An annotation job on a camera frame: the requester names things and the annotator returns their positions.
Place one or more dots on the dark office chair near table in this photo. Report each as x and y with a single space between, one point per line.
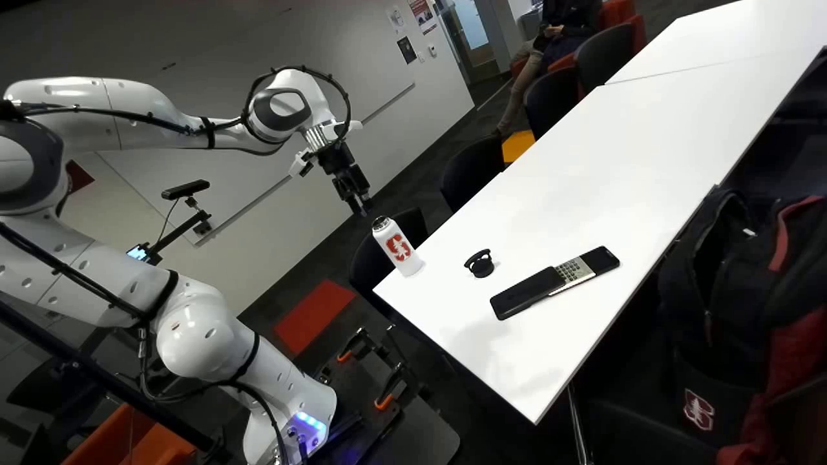
470 170

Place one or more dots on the orange handled clamp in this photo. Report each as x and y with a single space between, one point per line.
392 387
354 347

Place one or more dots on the black chair at far table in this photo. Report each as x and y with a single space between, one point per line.
609 50

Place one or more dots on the red cushioned seat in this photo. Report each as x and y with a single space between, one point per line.
311 316

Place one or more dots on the black slider phone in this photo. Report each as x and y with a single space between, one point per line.
553 280

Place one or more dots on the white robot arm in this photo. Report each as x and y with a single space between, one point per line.
183 322

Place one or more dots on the black and red backpack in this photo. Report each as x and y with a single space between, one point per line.
742 300

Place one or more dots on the red patterned wall poster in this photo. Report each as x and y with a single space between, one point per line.
75 178

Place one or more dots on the seated person in background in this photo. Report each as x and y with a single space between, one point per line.
565 23

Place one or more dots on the dark chair with yellow seat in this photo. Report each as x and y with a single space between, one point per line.
545 103

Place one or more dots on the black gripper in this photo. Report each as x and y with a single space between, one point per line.
348 177

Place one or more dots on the white bottle with red logo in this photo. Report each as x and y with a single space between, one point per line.
397 247

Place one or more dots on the small black round lid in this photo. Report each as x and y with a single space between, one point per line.
482 265

